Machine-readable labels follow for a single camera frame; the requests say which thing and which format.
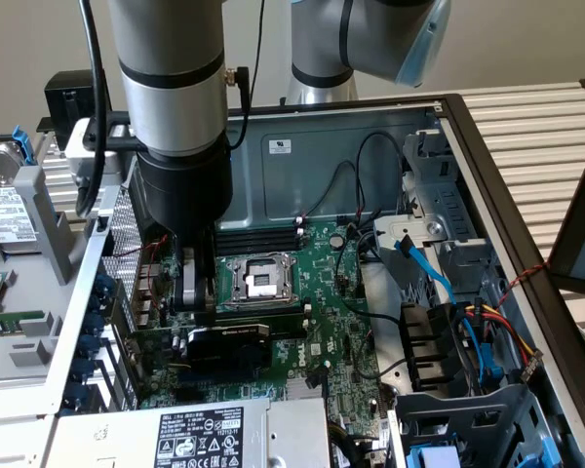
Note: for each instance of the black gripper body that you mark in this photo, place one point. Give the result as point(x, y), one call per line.
point(185, 185)

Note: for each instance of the black graphics card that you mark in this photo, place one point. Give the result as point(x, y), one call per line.
point(224, 346)

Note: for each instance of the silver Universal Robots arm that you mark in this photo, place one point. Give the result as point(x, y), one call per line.
point(170, 73)

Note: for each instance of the silver CPU socket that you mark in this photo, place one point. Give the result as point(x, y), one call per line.
point(261, 280)

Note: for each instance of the black RAM slot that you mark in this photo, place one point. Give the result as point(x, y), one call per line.
point(263, 246)
point(263, 226)
point(263, 239)
point(263, 233)

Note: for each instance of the white case label sticker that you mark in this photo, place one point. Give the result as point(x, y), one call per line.
point(280, 146)

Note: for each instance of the green Dell motherboard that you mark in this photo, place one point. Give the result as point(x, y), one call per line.
point(322, 292)

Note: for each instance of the short black expansion slot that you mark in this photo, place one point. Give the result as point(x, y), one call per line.
point(187, 395)

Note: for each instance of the round coin cell battery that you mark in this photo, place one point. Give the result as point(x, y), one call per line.
point(337, 240)

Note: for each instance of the open grey PC case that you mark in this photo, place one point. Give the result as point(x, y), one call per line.
point(322, 170)

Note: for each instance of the silver chipset heat sink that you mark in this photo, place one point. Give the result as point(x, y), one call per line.
point(306, 389)

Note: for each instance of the black cooler fan box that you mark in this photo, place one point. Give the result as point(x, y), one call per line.
point(61, 97)

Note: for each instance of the silver power supply unit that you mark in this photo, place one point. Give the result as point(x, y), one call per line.
point(127, 439)

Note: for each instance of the grey parts rack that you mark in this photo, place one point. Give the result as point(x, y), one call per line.
point(24, 351)

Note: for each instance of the green loose RAM stick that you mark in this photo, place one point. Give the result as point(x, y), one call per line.
point(10, 325)

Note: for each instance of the silver drive latch plate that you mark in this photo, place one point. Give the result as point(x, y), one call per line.
point(409, 229)

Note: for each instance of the silver metal disk bay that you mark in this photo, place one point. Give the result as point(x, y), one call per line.
point(448, 205)

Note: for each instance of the blue plastic disk caddy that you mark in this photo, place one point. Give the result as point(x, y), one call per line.
point(434, 456)

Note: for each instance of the grey plastic disk bay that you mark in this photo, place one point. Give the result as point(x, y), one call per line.
point(492, 414)

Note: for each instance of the silver wrist camera black mount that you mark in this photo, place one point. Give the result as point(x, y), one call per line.
point(78, 146)

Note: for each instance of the hard disk with blue rail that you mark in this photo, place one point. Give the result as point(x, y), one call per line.
point(5, 219)

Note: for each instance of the black plastic fan duct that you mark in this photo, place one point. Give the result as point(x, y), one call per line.
point(424, 341)

